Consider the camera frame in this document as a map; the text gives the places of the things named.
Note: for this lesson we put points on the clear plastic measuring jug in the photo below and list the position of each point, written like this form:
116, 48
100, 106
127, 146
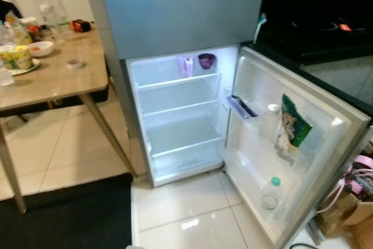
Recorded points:
185, 67

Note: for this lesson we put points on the grey fridge compartment door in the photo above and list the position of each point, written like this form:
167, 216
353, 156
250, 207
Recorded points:
326, 138

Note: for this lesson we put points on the clear glass fridge shelf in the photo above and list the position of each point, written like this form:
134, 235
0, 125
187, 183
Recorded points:
183, 108
186, 146
178, 81

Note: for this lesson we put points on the grey two-door fridge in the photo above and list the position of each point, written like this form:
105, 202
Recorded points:
175, 10

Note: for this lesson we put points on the green snack bag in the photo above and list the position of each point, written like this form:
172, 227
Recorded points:
297, 129

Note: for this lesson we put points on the black induction hob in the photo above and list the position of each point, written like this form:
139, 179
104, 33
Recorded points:
326, 28

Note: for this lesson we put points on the white bottle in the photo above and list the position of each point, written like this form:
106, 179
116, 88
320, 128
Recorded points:
273, 121

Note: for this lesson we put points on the brown cardboard box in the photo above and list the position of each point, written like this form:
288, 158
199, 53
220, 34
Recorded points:
341, 221

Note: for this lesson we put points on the black kitchen counter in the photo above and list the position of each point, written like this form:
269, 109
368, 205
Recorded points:
315, 1

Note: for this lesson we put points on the dark purple flat box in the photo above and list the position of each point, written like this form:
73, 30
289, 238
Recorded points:
240, 107

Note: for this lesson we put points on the green cap water bottle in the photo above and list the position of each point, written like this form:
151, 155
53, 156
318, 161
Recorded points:
271, 195

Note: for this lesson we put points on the purple bowl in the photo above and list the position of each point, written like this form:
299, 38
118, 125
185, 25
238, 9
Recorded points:
207, 60

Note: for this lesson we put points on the small white dish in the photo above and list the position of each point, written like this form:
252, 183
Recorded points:
74, 63

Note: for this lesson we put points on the orange and black tool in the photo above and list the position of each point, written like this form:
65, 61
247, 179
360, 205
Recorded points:
81, 25

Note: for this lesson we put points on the light wooden dining table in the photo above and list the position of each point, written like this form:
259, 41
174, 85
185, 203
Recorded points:
58, 80

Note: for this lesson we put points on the clear plastic bottle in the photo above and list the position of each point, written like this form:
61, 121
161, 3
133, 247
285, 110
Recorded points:
46, 16
58, 10

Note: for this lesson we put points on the white plate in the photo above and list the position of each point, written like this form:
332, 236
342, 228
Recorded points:
32, 68

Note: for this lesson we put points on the red food packet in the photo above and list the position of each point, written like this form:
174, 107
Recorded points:
38, 32

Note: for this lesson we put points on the yellow instant noodle bowl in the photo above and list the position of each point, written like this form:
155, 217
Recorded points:
16, 56

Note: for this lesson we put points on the colourful snack bag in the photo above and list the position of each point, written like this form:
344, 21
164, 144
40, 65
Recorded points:
16, 27

